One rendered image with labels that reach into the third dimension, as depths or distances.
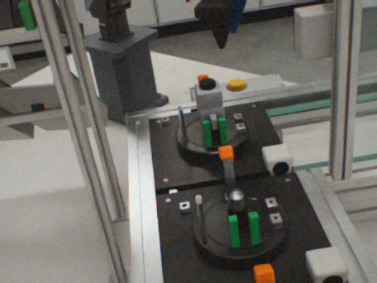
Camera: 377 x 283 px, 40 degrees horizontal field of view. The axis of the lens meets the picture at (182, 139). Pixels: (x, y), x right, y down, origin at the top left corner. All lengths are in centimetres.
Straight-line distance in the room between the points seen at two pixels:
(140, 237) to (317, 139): 44
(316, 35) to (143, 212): 39
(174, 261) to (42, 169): 54
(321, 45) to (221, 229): 30
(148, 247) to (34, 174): 48
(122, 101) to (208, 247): 62
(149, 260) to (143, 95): 60
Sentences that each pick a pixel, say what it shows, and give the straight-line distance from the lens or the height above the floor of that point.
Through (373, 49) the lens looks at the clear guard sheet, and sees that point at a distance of 80.
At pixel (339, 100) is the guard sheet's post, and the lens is 80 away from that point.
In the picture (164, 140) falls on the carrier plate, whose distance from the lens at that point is 100.
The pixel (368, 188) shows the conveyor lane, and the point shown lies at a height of 93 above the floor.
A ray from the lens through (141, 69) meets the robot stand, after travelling 127.
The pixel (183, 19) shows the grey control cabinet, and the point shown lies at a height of 13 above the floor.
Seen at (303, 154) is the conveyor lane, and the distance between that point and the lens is 102.
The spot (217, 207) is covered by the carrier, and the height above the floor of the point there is 99.
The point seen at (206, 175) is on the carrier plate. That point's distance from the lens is 89.
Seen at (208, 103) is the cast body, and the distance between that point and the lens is 91.
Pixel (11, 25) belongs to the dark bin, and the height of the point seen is 131.
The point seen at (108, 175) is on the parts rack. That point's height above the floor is 96.
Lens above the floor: 151
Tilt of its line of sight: 33 degrees down
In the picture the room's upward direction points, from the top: 9 degrees counter-clockwise
